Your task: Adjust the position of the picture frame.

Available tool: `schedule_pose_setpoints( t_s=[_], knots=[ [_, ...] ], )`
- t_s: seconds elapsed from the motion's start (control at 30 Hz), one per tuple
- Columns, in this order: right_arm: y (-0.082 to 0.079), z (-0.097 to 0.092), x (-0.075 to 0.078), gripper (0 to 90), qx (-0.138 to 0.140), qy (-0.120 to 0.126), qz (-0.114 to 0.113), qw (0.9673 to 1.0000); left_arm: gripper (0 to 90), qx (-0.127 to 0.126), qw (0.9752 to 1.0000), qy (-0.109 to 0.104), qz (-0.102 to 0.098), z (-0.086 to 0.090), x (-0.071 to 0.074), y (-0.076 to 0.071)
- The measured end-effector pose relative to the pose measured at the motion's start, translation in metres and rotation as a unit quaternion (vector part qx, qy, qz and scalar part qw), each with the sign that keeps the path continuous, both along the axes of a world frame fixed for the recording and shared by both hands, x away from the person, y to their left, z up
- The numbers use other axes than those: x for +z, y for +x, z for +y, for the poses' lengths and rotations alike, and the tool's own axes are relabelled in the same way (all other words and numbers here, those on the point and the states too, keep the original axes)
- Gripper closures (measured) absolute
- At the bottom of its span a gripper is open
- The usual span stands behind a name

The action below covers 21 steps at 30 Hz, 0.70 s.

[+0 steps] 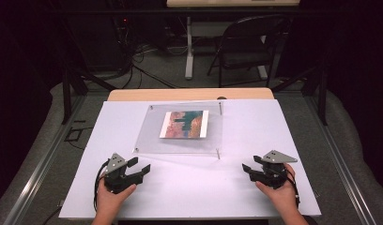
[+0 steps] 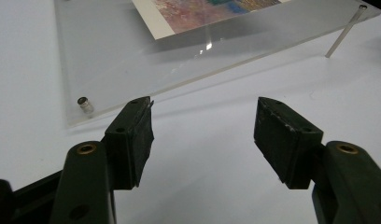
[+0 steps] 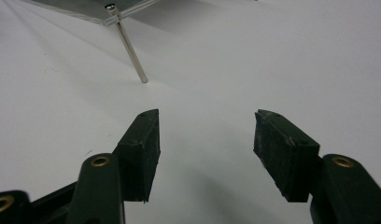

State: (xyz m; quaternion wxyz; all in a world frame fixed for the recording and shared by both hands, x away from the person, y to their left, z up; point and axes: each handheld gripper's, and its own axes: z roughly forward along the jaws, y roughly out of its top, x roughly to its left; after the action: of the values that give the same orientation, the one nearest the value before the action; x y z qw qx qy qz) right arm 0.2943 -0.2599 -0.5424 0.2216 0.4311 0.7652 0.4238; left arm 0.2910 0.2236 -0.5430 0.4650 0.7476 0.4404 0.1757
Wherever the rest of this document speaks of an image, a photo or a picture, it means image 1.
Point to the person's left hand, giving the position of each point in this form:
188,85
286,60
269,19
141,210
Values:
110,200

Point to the dark table grommet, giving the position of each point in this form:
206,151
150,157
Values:
221,97

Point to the desk with white legs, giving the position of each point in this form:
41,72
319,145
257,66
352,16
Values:
189,47

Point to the painting print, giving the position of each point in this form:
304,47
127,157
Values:
184,124

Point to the person's right hand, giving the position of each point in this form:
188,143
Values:
282,195

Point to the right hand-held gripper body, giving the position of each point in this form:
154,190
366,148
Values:
271,175

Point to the white board table cover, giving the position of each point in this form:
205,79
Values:
192,187

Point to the aluminium floor rail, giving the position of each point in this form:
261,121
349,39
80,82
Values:
39,168
343,162

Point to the black metal stand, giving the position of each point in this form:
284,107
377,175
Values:
67,90
321,93

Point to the clear acrylic photo frame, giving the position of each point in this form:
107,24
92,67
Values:
180,146

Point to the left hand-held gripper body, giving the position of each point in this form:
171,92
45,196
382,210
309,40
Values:
117,179

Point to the black folding chair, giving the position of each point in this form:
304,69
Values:
242,59

